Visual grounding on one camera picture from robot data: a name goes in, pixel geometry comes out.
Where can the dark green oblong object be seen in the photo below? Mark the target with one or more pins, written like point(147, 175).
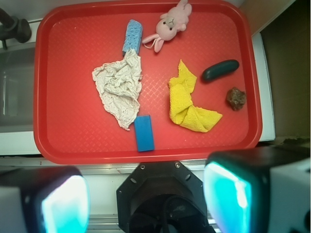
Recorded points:
point(220, 69)

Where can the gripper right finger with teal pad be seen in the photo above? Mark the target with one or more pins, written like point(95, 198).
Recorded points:
point(260, 190)

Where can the blue rectangular block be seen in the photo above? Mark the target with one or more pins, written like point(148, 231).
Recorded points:
point(144, 133)

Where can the light blue sponge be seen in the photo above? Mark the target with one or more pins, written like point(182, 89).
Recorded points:
point(132, 37)

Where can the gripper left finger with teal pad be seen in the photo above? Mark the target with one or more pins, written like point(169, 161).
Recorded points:
point(44, 200)

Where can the dark clamp knob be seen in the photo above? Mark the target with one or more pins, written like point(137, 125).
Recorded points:
point(12, 27)

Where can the white crumpled cloth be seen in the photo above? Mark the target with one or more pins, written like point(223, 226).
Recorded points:
point(119, 86)

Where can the brown rock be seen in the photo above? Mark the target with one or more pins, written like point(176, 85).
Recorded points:
point(236, 98)

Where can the pink plush bunny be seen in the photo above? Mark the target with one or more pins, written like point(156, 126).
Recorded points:
point(172, 22)

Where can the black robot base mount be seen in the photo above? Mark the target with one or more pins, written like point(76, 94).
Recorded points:
point(163, 197)

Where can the red plastic tray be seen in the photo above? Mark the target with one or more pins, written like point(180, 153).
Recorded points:
point(70, 123)

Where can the yellow folded cloth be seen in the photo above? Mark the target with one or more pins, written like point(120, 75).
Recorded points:
point(182, 111)

